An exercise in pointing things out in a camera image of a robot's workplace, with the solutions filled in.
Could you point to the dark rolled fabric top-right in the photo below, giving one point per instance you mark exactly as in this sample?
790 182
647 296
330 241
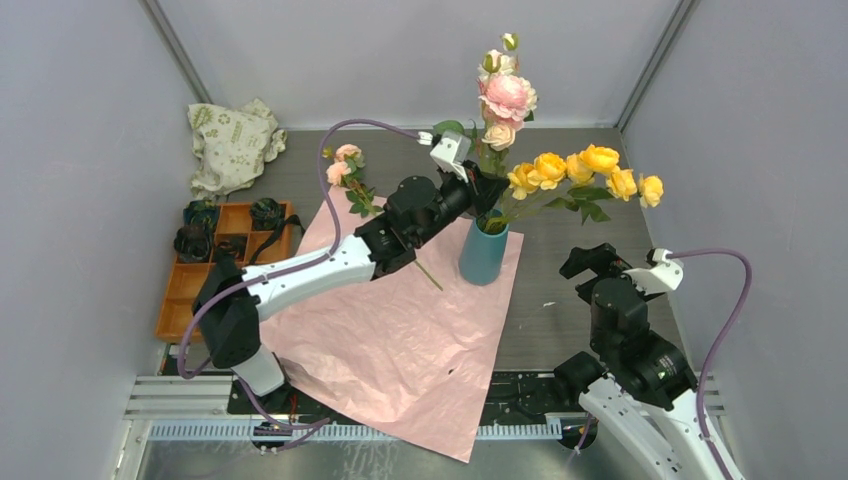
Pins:
266 214

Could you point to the dark rolled fabric middle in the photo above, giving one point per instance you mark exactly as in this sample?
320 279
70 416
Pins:
229 246

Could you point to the teal cylindrical vase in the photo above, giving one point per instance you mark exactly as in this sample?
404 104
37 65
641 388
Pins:
484 248

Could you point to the large pink peony stem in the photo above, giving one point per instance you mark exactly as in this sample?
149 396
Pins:
505 99

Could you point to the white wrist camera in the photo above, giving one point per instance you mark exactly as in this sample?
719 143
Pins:
664 275
449 150

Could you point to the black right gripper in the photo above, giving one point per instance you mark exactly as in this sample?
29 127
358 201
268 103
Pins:
599 258

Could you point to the small peach rose stem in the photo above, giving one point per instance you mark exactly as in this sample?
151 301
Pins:
494 147

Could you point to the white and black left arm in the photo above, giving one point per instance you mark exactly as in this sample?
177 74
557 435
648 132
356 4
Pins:
233 301

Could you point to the pink wrapping paper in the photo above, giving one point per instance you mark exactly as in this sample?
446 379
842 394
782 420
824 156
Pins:
411 354

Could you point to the black printed ribbon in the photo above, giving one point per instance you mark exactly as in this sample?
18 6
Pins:
276 234

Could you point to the dark rolled fabric middle-left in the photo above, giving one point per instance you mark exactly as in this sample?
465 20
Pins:
193 243

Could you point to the dark rolled fabric top-left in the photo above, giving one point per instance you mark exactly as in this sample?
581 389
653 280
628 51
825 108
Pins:
204 213

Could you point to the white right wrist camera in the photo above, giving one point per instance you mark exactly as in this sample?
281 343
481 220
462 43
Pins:
664 275

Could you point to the white rose stem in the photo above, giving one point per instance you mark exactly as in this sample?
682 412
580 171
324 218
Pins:
501 61

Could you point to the orange compartment tray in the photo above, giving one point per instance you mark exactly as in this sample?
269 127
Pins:
186 280

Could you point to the aluminium slotted rail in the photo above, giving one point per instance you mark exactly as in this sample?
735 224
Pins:
255 430

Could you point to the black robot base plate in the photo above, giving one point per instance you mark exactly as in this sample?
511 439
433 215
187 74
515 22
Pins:
512 398

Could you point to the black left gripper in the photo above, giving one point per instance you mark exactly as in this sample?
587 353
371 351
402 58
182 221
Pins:
482 189

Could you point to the printed cream cloth bag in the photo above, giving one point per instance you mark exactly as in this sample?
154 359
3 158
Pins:
232 146

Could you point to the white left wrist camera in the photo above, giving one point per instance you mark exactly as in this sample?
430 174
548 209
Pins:
449 150

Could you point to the yellow rose stem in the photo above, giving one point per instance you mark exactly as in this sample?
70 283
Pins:
580 183

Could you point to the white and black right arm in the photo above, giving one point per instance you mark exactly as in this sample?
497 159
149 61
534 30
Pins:
636 384

